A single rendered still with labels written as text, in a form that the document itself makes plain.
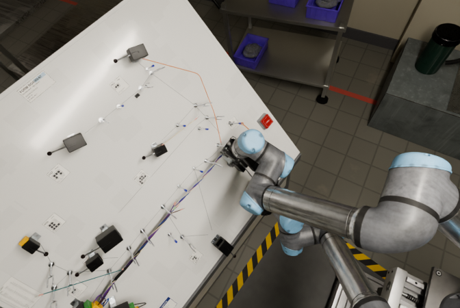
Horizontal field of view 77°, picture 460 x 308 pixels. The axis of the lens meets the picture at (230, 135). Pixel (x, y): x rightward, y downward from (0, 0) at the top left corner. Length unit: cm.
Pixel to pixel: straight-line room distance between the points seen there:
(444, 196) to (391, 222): 13
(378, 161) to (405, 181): 189
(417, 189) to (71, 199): 101
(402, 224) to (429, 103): 180
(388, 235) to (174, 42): 95
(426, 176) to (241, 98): 82
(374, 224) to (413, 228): 7
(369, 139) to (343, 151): 24
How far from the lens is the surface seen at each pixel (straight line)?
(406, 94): 243
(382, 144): 270
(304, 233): 109
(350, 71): 307
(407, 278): 123
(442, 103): 248
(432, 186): 74
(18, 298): 126
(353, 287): 93
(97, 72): 112
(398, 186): 73
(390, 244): 71
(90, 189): 114
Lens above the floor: 225
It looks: 60 degrees down
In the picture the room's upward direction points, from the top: 13 degrees counter-clockwise
